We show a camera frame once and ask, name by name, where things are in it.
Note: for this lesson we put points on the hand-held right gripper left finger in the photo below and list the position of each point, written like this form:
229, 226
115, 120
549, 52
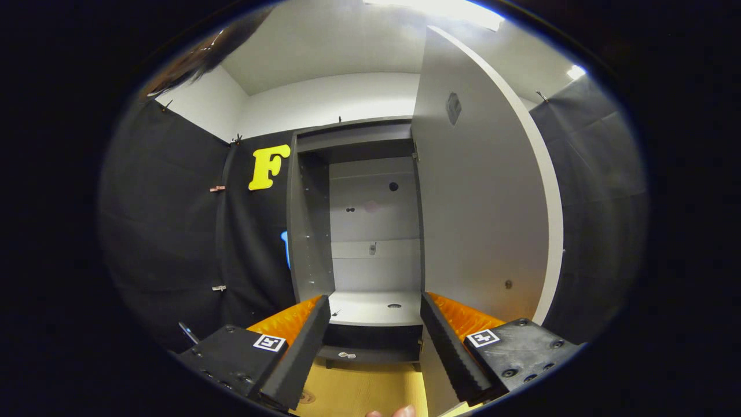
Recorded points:
298, 359

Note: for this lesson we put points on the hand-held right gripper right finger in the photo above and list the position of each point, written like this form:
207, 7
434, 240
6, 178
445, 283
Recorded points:
448, 353

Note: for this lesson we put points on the brown round coaster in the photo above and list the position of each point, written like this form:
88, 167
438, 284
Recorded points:
307, 397

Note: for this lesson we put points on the dark grey cabinet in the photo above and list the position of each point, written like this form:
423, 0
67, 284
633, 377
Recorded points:
370, 266

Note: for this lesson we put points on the beige cabinet door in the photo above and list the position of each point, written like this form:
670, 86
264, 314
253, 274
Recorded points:
480, 202

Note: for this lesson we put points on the black backdrop cloth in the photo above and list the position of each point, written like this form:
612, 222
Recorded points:
162, 231

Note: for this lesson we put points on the black cloth clip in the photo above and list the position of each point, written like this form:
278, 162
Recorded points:
167, 105
237, 139
542, 96

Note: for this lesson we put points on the small ceiling light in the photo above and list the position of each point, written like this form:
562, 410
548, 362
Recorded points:
576, 72

